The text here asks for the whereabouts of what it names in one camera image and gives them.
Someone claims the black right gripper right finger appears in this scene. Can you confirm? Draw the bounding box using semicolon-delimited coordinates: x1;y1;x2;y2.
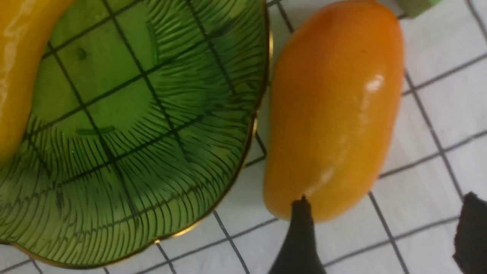
453;191;487;274

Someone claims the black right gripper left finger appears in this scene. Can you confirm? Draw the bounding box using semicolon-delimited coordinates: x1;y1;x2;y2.
269;196;326;274

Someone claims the orange yellow mango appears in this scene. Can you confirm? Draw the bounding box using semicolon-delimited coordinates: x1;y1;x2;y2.
263;0;404;222

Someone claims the yellow banana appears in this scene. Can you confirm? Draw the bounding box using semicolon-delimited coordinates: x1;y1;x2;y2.
0;0;73;166

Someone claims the green leaf glass plate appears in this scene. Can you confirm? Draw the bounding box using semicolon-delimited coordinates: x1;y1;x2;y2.
1;0;272;269

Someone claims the green foam cube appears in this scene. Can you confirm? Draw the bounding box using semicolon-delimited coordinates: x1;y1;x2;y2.
395;0;441;18

